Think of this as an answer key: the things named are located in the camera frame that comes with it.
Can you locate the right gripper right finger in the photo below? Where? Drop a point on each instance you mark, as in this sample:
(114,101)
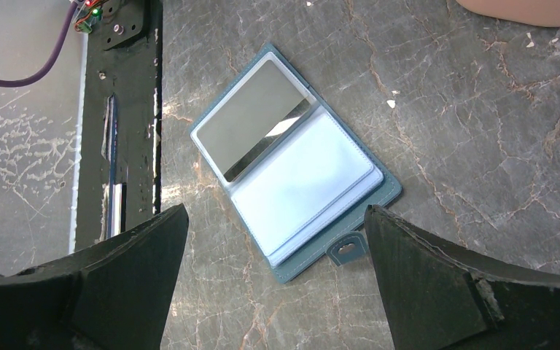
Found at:
(440,295)

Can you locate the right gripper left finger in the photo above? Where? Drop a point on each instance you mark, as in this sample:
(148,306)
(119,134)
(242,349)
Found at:
(112,295)

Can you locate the teal card holder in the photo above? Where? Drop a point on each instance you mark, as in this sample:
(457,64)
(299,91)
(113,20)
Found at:
(306,196)

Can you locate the black credit card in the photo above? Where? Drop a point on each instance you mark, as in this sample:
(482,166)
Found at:
(256,112)

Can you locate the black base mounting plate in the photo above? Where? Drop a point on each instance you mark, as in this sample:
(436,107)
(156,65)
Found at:
(118,183)

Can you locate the pink oval tray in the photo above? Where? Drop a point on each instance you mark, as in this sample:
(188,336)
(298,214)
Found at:
(544,13)

